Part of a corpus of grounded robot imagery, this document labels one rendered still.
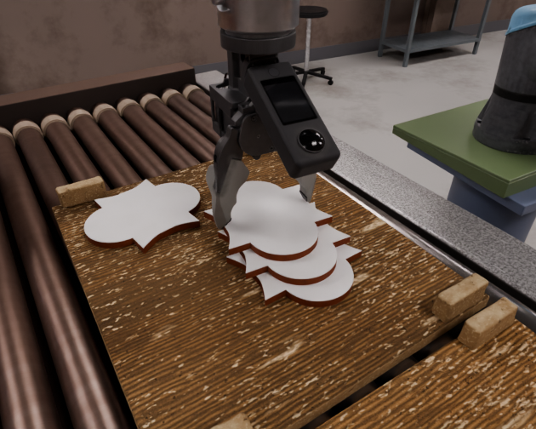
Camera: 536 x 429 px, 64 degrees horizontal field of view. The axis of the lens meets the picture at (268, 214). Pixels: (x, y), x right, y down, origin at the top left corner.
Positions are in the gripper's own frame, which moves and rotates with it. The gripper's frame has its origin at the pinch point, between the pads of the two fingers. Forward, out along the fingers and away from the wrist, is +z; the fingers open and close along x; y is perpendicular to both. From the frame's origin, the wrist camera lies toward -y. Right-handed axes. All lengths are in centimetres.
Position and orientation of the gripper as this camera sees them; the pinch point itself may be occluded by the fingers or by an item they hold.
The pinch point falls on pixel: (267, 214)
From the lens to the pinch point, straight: 50.3
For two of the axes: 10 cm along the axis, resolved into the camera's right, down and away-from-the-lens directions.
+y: -4.5, -5.3, 7.2
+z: 0.0, 8.1, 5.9
